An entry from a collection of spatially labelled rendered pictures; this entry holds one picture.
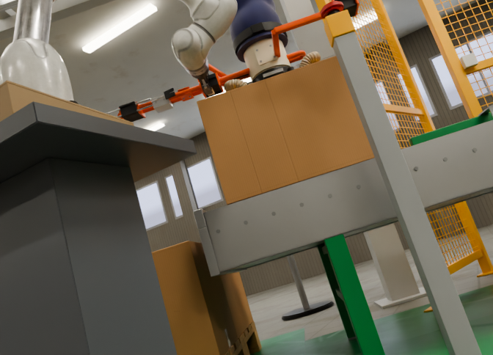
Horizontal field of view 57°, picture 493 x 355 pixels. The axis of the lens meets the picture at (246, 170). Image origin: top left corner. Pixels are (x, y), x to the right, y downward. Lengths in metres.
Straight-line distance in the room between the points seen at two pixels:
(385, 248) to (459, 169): 1.30
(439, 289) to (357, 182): 0.39
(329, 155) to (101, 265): 0.90
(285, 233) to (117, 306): 0.60
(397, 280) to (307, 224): 1.40
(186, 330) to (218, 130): 0.69
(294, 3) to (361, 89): 1.88
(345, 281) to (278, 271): 8.82
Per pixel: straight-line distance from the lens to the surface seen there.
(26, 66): 1.23
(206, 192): 10.94
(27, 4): 1.67
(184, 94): 1.91
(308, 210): 1.41
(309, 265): 9.95
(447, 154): 1.50
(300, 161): 1.60
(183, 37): 1.56
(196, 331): 1.61
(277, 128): 1.63
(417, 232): 1.26
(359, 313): 1.42
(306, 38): 2.97
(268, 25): 1.89
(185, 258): 1.60
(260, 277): 10.41
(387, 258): 2.73
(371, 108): 1.30
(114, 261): 1.04
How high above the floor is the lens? 0.36
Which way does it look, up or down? 13 degrees up
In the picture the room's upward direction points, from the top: 17 degrees counter-clockwise
